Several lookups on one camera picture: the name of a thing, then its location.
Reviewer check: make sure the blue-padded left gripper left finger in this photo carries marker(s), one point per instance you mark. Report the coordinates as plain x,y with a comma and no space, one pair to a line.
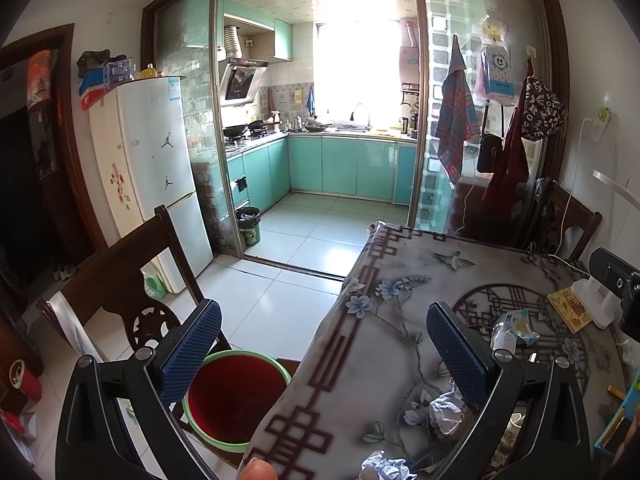
93,440

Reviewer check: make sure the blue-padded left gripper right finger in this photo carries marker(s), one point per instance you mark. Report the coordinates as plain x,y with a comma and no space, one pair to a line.
553,442

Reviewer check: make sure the crushed printed paper cup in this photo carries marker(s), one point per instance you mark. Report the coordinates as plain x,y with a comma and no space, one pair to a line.
508,440

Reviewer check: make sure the black kitchen trash bin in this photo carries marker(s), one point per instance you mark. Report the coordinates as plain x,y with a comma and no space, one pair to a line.
248,219

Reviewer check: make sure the teal kitchen cabinets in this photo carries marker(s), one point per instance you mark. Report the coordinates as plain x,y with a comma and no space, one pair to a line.
263,171

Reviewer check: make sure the person's hand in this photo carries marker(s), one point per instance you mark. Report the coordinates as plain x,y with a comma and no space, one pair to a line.
257,470

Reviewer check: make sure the blue toy box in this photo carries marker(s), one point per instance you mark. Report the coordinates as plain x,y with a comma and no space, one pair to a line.
615,433

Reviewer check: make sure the green bin with red liner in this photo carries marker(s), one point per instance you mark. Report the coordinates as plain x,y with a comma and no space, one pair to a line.
230,395

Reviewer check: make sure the crumpled white paper ball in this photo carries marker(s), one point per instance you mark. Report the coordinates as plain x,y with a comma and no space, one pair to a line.
446,412

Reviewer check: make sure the crushed clear plastic bottle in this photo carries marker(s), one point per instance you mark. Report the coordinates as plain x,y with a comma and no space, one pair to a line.
504,337

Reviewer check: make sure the blue snack wrapper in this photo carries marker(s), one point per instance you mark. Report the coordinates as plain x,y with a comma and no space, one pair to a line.
517,321

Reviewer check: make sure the green detergent bottle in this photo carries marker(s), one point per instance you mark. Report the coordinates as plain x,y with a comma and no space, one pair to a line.
154,286

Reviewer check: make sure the dark wooden chair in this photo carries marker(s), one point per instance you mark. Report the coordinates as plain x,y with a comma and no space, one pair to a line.
113,281

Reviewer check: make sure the yellow patterned coaster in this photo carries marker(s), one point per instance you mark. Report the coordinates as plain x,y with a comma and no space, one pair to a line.
570,309

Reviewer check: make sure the crumpled bluish paper ball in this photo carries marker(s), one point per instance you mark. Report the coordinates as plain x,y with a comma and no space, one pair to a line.
378,466

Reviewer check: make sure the floral grey tablecloth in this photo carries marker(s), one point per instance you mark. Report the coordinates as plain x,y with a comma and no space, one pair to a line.
372,369

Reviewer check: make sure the far wooden chair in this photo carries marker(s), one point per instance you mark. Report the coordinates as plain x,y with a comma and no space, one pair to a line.
561,224

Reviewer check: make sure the dark red hanging apron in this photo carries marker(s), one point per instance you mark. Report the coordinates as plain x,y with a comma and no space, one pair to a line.
512,166

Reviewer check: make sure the white refrigerator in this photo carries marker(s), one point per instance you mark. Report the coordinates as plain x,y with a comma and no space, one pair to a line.
140,143

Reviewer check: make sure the black hanging handbag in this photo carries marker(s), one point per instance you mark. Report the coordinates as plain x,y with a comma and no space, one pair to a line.
490,147

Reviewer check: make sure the black patterned hanging bag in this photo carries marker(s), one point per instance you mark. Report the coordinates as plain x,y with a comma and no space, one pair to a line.
543,112

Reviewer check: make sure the plaid hanging towel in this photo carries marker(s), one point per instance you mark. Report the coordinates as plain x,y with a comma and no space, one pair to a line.
457,120

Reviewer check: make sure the range hood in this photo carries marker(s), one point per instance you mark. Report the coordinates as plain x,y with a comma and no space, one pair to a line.
240,78

